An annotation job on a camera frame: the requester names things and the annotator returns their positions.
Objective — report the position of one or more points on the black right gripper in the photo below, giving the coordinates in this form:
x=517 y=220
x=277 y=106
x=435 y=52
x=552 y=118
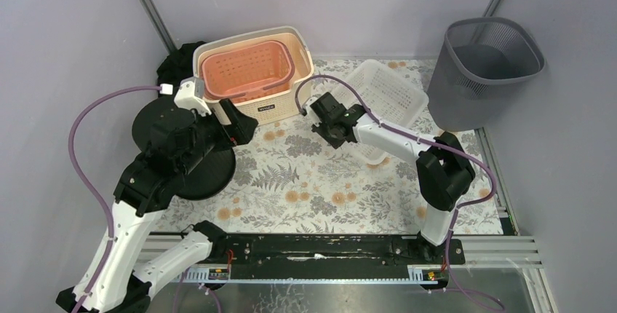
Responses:
x=318 y=127

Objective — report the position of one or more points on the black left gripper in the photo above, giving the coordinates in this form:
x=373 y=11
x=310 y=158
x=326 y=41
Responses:
x=228 y=127

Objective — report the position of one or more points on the large black round bin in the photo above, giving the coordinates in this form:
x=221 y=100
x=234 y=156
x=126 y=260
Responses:
x=167 y=138

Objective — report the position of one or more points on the white perforated plastic basket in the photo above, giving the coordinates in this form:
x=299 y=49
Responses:
x=388 y=94

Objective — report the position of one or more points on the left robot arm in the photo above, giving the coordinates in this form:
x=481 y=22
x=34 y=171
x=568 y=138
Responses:
x=112 y=283

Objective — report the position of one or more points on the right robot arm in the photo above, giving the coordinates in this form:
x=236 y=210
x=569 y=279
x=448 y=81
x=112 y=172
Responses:
x=444 y=171

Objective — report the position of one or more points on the pink plastic basket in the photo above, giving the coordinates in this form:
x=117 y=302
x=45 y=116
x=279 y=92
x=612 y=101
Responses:
x=246 y=73

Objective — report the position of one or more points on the cream plastic storage basket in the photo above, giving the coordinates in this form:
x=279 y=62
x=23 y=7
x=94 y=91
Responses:
x=281 y=102

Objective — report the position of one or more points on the black cloth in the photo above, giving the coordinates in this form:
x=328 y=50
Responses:
x=178 y=65

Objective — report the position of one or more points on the grey mesh waste bin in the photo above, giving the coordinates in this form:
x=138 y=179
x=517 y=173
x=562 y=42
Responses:
x=483 y=63

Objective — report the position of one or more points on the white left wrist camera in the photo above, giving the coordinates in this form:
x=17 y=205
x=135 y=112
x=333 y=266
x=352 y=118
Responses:
x=190 y=96

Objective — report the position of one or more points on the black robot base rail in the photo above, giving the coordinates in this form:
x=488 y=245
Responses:
x=329 y=256

